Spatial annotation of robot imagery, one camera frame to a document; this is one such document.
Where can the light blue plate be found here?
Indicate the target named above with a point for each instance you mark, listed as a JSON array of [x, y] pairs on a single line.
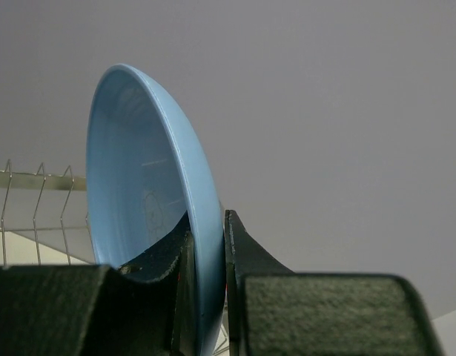
[[145, 170]]

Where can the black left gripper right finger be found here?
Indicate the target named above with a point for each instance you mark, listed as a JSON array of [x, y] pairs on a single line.
[[273, 310]]

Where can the stainless steel dish rack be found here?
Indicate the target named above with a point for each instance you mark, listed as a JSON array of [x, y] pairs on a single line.
[[43, 218]]

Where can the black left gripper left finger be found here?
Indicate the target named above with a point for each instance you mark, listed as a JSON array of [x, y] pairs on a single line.
[[144, 307]]

